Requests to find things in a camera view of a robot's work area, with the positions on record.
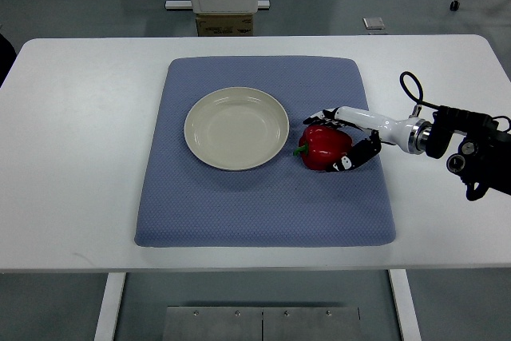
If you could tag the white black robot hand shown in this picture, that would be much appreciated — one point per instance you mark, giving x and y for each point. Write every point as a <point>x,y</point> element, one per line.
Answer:
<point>406,134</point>

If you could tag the red bell pepper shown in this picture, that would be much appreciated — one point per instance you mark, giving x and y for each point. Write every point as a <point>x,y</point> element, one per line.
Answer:
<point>320,146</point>

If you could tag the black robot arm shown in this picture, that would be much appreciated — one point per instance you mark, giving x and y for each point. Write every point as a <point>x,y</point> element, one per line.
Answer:
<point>482,160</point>

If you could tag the grey floor socket plate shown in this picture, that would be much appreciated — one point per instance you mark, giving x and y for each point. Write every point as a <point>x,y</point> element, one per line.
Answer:
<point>374,23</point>

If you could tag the cream round plate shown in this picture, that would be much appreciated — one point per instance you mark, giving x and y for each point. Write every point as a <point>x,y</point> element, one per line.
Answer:
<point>236,128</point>

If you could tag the right white table leg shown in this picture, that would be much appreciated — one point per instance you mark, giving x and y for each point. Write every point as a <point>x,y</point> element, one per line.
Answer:
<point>404,305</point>

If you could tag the white table leg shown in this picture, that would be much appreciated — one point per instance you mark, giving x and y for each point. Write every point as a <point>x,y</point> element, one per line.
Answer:
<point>404,305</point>
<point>110,307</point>

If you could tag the cardboard box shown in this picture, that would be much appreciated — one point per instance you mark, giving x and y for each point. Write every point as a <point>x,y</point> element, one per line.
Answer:
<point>224,25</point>

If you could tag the blue quilted mat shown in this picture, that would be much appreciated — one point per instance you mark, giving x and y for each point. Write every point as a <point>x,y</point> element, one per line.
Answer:
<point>186,203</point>

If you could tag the left white table leg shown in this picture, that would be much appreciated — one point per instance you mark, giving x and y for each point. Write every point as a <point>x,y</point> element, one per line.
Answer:
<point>110,307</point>

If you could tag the dark object at left edge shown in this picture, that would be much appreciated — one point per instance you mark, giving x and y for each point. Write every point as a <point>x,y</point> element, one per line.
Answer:
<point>7,57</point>

